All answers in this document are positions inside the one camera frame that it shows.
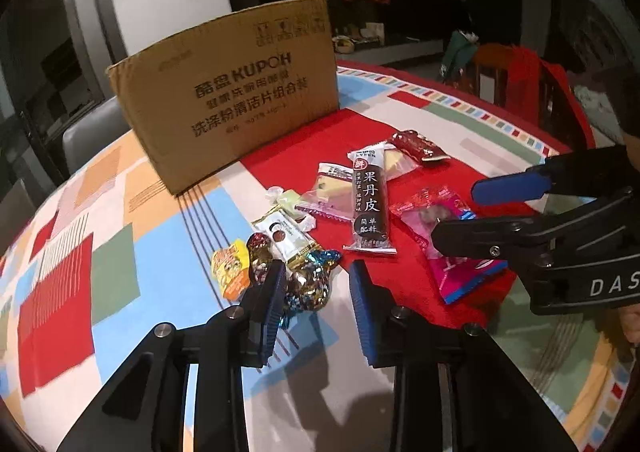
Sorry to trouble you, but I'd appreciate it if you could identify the shiny foil candy bundle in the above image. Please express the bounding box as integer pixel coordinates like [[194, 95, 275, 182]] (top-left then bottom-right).
[[247, 232, 342, 328]]

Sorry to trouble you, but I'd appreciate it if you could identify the green cloth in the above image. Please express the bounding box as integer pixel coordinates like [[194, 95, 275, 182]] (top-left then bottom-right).
[[440, 30, 478, 80]]

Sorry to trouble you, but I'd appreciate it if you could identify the grey chair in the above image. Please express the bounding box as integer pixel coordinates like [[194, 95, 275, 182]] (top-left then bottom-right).
[[62, 95, 136, 173]]

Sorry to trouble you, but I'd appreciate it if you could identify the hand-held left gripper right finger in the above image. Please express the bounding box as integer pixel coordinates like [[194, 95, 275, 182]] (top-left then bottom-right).
[[348, 261, 581, 452]]

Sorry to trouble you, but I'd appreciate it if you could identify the long dark fruit leather packet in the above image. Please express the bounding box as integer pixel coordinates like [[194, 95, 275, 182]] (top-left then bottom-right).
[[342, 142, 398, 255]]

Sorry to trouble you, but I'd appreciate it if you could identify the yellow candy packet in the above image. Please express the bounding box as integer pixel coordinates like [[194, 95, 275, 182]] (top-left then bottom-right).
[[210, 239, 251, 302]]

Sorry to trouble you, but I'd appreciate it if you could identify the clear green candy packet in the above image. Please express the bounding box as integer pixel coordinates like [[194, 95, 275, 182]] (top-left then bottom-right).
[[265, 186, 317, 233]]

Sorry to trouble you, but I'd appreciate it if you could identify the clear cheese cake packet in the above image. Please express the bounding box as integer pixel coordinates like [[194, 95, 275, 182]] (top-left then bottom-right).
[[295, 161, 358, 223]]

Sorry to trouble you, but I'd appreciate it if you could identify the clear pink snack packet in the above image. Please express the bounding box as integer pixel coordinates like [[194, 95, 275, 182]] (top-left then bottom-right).
[[389, 185, 476, 260]]

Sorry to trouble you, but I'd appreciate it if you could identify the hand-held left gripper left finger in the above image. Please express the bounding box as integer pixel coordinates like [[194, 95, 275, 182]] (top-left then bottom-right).
[[55, 259, 288, 452]]

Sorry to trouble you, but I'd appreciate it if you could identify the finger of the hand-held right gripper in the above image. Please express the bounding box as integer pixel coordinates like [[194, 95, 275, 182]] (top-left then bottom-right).
[[471, 145, 640, 205], [430, 187, 636, 268]]

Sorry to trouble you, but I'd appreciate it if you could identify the clear yellow cake packet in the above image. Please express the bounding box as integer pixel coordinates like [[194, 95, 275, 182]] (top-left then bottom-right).
[[382, 137, 426, 180]]

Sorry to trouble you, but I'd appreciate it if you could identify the dark sideboard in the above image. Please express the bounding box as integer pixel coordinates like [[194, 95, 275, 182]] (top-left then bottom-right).
[[330, 0, 471, 68]]

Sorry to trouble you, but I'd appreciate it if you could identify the wooden chair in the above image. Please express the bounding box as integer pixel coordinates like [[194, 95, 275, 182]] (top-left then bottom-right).
[[470, 43, 596, 148]]

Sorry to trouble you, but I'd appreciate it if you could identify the brown cardboard box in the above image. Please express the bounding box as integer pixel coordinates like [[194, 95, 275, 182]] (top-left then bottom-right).
[[106, 0, 341, 196]]

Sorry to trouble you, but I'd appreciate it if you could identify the dark red snack packet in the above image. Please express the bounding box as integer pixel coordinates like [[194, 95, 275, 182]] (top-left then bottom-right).
[[390, 129, 448, 167]]

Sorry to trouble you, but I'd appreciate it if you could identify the colourful patchwork tablecloth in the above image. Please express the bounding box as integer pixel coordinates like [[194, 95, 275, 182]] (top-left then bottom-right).
[[0, 60, 626, 452]]

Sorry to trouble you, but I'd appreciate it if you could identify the magenta snack packet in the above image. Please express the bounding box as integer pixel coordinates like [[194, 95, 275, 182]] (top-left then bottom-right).
[[430, 252, 508, 305]]

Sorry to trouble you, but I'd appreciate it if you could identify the white and brown snack packet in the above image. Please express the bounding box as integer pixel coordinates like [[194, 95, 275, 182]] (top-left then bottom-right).
[[250, 209, 326, 263]]

